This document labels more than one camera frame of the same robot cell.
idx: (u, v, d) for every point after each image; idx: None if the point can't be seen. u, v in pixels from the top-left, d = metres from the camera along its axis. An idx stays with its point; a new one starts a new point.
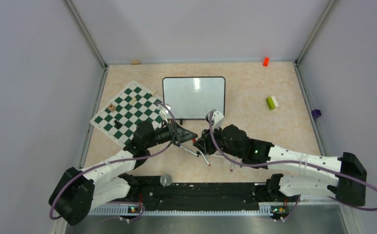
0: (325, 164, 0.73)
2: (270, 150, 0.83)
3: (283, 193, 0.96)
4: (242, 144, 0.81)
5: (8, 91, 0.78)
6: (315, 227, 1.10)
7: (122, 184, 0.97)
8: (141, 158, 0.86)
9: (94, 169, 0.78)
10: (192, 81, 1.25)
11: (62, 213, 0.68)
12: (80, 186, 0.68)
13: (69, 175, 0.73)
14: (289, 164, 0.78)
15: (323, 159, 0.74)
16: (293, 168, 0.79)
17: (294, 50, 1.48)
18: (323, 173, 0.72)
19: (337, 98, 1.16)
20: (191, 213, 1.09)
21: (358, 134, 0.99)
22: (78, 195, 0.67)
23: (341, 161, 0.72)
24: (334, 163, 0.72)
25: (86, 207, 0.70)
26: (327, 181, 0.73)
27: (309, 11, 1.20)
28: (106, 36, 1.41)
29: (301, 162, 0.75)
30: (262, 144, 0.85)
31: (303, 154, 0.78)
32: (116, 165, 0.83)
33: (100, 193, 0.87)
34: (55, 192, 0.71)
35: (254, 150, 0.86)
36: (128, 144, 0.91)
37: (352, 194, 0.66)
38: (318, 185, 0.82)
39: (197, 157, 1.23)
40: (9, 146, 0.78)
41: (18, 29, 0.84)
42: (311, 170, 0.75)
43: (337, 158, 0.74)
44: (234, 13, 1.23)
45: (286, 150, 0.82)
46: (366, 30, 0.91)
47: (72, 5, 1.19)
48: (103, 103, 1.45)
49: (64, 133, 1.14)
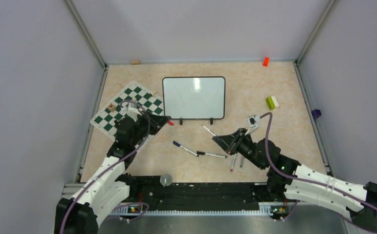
0: (351, 190, 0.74)
2: (297, 169, 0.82)
3: (286, 195, 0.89)
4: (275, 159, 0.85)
5: (7, 91, 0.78)
6: (314, 227, 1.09)
7: (121, 187, 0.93)
8: (127, 156, 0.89)
9: (85, 191, 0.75)
10: (192, 81, 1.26)
11: None
12: (78, 213, 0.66)
13: (63, 206, 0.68)
14: (314, 185, 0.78)
15: (349, 185, 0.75)
16: (317, 190, 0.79)
17: (294, 50, 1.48)
18: (348, 199, 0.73)
19: (336, 98, 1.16)
20: (191, 212, 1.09)
21: (358, 134, 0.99)
22: (81, 222, 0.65)
23: (367, 189, 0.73)
24: (359, 191, 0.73)
25: (93, 228, 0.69)
26: (348, 205, 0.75)
27: (309, 11, 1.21)
28: (106, 36, 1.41)
29: (329, 185, 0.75)
30: (287, 160, 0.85)
31: (330, 177, 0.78)
32: (104, 177, 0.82)
33: (102, 206, 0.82)
34: (56, 227, 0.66)
35: (280, 166, 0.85)
36: (109, 150, 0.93)
37: (371, 221, 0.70)
38: (334, 203, 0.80)
39: (197, 157, 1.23)
40: (9, 146, 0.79)
41: (18, 29, 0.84)
42: (336, 195, 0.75)
43: (362, 185, 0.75)
44: (234, 13, 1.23)
45: (313, 171, 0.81)
46: (366, 29, 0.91)
47: (73, 6, 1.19)
48: (103, 103, 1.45)
49: (64, 133, 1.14)
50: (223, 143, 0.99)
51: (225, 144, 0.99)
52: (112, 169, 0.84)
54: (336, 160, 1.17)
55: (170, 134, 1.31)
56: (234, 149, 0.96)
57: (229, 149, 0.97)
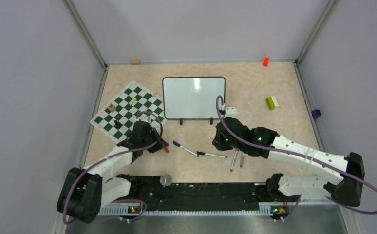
0: (330, 162, 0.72)
2: (274, 140, 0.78)
3: (282, 191, 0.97)
4: (239, 129, 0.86)
5: (7, 92, 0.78)
6: (315, 227, 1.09)
7: (123, 182, 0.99)
8: (136, 149, 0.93)
9: (96, 165, 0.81)
10: (192, 81, 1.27)
11: (74, 216, 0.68)
12: (88, 182, 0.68)
13: (73, 175, 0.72)
14: (293, 157, 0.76)
15: (329, 156, 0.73)
16: (296, 162, 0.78)
17: (294, 50, 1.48)
18: (327, 170, 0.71)
19: (337, 98, 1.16)
20: (191, 213, 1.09)
21: (358, 133, 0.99)
22: (88, 190, 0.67)
23: (348, 161, 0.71)
24: (340, 162, 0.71)
25: (98, 202, 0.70)
26: (328, 178, 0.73)
27: (309, 10, 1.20)
28: (106, 36, 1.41)
29: (307, 157, 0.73)
30: (265, 131, 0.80)
31: (309, 148, 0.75)
32: (115, 159, 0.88)
33: (105, 191, 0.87)
34: (63, 196, 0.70)
35: (257, 138, 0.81)
36: (121, 141, 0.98)
37: (351, 194, 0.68)
38: (314, 185, 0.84)
39: (197, 157, 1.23)
40: (9, 146, 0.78)
41: (18, 28, 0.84)
42: (316, 166, 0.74)
43: (343, 157, 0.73)
44: (234, 14, 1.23)
45: (292, 142, 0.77)
46: (366, 29, 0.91)
47: (72, 5, 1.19)
48: (103, 103, 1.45)
49: (64, 133, 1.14)
50: (216, 143, 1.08)
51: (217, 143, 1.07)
52: (122, 155, 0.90)
54: None
55: (170, 134, 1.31)
56: (221, 144, 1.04)
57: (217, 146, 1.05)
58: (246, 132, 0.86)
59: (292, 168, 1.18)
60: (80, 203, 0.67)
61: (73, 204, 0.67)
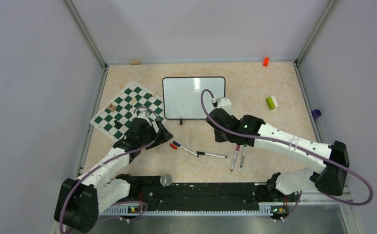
0: (314, 149, 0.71)
2: (261, 127, 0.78)
3: (279, 189, 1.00)
4: (224, 119, 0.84)
5: (7, 93, 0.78)
6: (315, 227, 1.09)
7: (122, 184, 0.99)
8: (133, 150, 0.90)
9: (90, 174, 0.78)
10: (192, 81, 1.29)
11: (71, 226, 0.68)
12: (82, 194, 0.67)
13: (66, 186, 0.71)
14: (278, 144, 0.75)
15: (314, 144, 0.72)
16: (282, 150, 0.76)
17: (294, 50, 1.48)
18: (311, 158, 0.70)
19: (337, 98, 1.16)
20: (191, 213, 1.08)
21: (358, 133, 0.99)
22: (83, 202, 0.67)
23: (331, 148, 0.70)
24: (324, 149, 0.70)
25: (94, 212, 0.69)
26: (312, 165, 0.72)
27: (309, 10, 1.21)
28: (105, 36, 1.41)
29: (291, 144, 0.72)
30: (252, 119, 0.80)
31: (294, 136, 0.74)
32: (110, 164, 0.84)
33: (103, 197, 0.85)
34: (58, 207, 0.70)
35: (243, 126, 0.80)
36: (117, 141, 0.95)
37: (333, 182, 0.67)
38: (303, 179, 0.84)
39: (197, 157, 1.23)
40: (9, 146, 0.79)
41: (18, 29, 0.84)
42: (300, 154, 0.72)
43: (328, 145, 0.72)
44: (234, 14, 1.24)
45: (277, 130, 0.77)
46: (366, 29, 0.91)
47: (72, 5, 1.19)
48: (103, 103, 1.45)
49: (64, 133, 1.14)
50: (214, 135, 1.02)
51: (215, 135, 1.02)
52: (117, 159, 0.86)
54: None
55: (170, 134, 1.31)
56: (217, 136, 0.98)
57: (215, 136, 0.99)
58: (232, 121, 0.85)
59: (292, 168, 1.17)
60: (75, 214, 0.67)
61: (70, 215, 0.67)
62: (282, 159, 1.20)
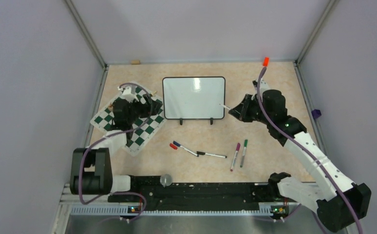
0: (336, 177, 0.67)
2: (299, 133, 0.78)
3: (278, 188, 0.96)
4: (277, 108, 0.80)
5: (7, 93, 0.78)
6: (315, 227, 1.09)
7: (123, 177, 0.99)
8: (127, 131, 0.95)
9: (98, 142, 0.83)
10: (192, 81, 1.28)
11: (92, 191, 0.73)
12: (97, 156, 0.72)
13: (75, 157, 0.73)
14: (305, 155, 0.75)
15: (338, 173, 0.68)
16: (305, 162, 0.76)
17: (294, 50, 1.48)
18: (327, 182, 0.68)
19: (336, 97, 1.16)
20: (191, 212, 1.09)
21: (358, 133, 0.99)
22: (99, 164, 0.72)
23: (353, 185, 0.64)
24: (345, 182, 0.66)
25: (109, 172, 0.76)
26: (324, 190, 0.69)
27: (308, 11, 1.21)
28: (105, 37, 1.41)
29: (316, 160, 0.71)
30: (296, 122, 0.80)
31: (325, 156, 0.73)
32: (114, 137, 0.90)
33: None
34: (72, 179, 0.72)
35: (284, 124, 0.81)
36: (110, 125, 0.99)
37: (334, 215, 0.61)
38: (310, 195, 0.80)
39: (197, 157, 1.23)
40: (9, 146, 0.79)
41: (19, 29, 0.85)
42: (318, 173, 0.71)
43: (353, 183, 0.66)
44: (234, 14, 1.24)
45: (313, 143, 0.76)
46: (366, 29, 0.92)
47: (72, 5, 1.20)
48: (103, 103, 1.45)
49: (64, 132, 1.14)
50: (236, 113, 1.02)
51: (237, 113, 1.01)
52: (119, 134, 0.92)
54: (335, 159, 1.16)
55: (170, 134, 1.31)
56: (245, 116, 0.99)
57: (240, 116, 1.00)
58: (282, 111, 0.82)
59: (292, 168, 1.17)
60: (94, 178, 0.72)
61: (87, 183, 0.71)
62: (282, 159, 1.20)
